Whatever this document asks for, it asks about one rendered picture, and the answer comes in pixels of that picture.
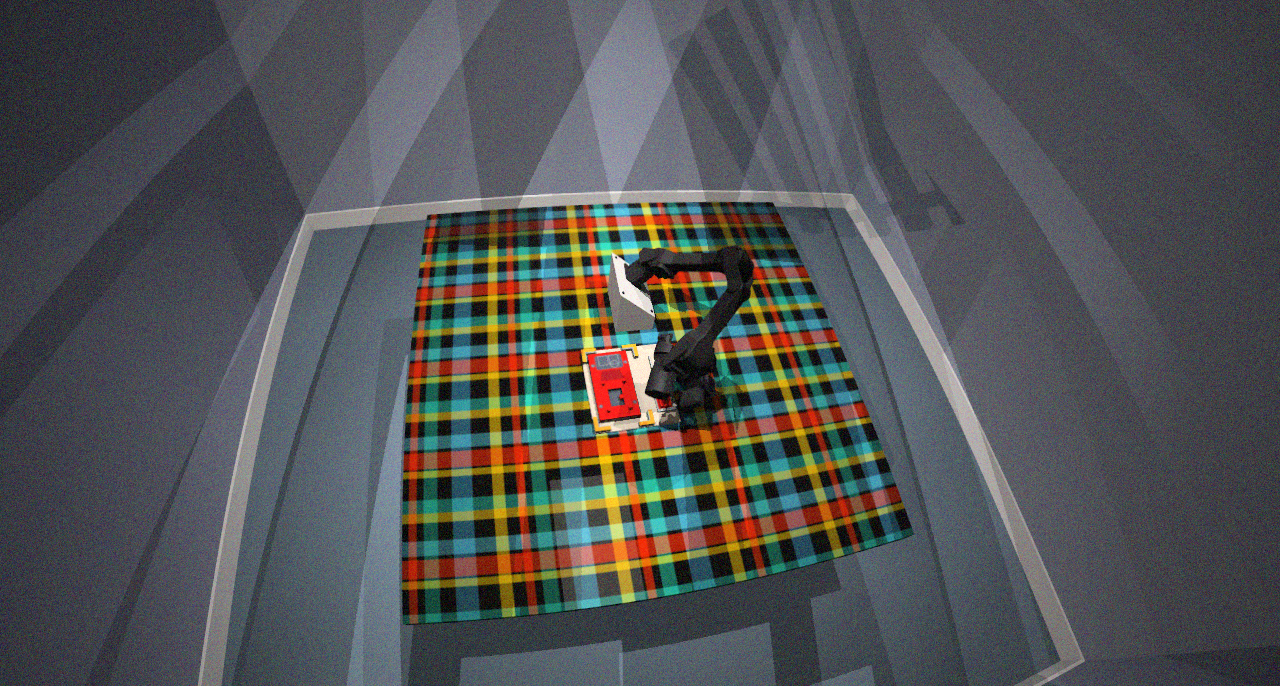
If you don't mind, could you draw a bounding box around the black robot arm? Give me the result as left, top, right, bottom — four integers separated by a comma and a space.
625, 244, 754, 401

